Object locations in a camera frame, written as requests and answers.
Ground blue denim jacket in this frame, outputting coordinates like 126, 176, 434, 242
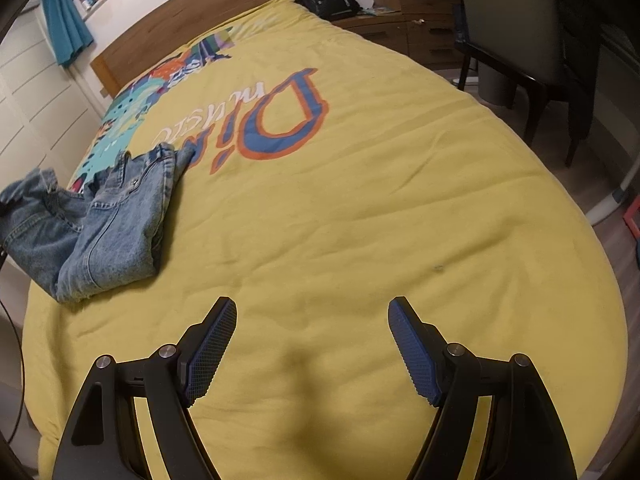
1, 143, 195, 304

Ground yellow dinosaur bedspread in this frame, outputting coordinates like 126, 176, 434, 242
24, 0, 627, 479

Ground white wardrobe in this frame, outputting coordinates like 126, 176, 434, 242
0, 10, 100, 186

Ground wooden nightstand drawers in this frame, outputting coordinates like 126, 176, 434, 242
334, 0, 462, 70

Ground grey desk chair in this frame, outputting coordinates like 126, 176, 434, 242
456, 0, 600, 166

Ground teal curtain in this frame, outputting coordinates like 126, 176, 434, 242
41, 0, 94, 67

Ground wooden headboard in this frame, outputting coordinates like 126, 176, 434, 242
89, 0, 269, 98

